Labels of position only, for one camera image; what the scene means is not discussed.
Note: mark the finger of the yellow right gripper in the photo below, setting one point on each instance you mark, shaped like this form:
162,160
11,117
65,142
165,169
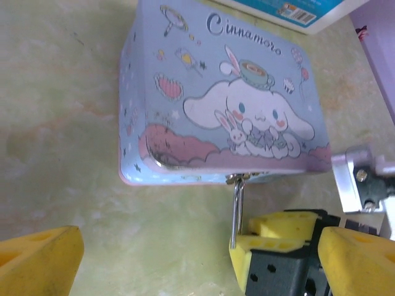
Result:
240,259
284,226

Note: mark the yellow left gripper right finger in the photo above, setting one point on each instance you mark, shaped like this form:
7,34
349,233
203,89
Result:
361,265

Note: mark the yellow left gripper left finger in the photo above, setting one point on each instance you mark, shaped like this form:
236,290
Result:
40,262

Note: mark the blue cartoon tin box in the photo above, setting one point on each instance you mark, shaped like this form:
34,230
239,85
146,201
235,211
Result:
216,92

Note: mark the white storage box blue lid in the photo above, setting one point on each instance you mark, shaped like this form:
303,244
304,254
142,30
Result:
324,18

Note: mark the silver right wrist bracket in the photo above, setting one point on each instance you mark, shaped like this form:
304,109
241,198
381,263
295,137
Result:
345,179

